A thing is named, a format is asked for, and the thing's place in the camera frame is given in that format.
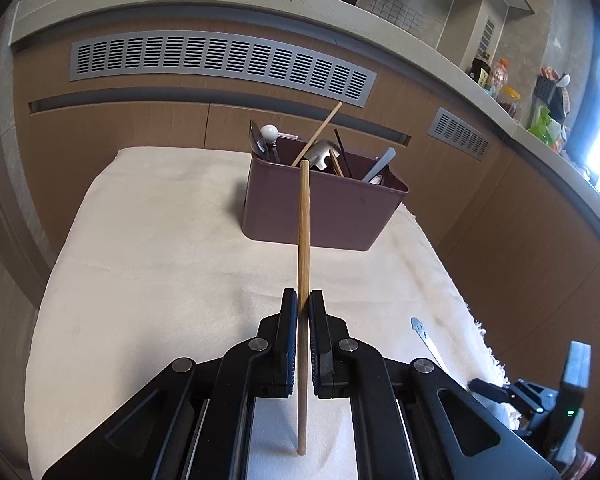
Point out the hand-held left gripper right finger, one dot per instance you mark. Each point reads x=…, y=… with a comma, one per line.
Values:
x=316, y=345

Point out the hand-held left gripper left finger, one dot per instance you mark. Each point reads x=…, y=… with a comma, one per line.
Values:
x=291, y=345

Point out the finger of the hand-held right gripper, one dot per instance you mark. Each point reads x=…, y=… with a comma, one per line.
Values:
x=490, y=391

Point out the wooden chopstick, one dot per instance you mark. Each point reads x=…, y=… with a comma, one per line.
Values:
x=320, y=130
x=304, y=270

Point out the brown plastic utensil holder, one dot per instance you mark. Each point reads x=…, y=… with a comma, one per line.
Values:
x=320, y=210

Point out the wooden spoon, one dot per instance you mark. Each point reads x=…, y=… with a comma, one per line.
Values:
x=336, y=164

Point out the metal fork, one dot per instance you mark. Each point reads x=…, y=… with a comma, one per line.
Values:
x=322, y=154

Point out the grey-blue plastic spoon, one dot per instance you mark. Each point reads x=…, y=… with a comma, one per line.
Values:
x=382, y=162

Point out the black chopstick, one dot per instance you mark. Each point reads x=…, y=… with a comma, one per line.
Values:
x=342, y=152

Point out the dark metal spoon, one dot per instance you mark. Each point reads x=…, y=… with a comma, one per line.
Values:
x=256, y=141

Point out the metal spoon with white ball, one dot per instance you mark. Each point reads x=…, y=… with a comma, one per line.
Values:
x=269, y=132

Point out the wooden base cabinet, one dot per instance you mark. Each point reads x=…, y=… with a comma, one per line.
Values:
x=505, y=240

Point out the white table cloth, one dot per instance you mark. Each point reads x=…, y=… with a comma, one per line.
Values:
x=155, y=270

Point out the short grey vent grille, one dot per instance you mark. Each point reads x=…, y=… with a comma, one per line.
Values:
x=457, y=132

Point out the green plastic bag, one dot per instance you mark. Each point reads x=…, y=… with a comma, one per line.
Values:
x=545, y=127

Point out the yellow lid jar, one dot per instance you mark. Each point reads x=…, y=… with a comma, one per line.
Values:
x=511, y=102

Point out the long grey vent grille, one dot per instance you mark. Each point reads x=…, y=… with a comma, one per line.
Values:
x=220, y=62

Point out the dark hanging cloth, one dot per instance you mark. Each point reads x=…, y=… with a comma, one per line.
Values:
x=559, y=104

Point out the orange cap drink bottle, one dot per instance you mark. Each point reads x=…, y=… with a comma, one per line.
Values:
x=500, y=77

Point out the white ladle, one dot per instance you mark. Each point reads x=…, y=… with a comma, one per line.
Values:
x=565, y=80

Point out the dark sauce bottle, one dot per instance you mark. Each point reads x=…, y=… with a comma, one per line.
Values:
x=480, y=70

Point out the beige stone countertop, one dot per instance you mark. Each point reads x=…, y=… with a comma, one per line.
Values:
x=230, y=2

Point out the black wall utensil holder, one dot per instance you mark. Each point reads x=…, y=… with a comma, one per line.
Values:
x=544, y=91

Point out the wall socket strip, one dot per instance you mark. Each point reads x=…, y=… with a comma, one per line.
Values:
x=487, y=37

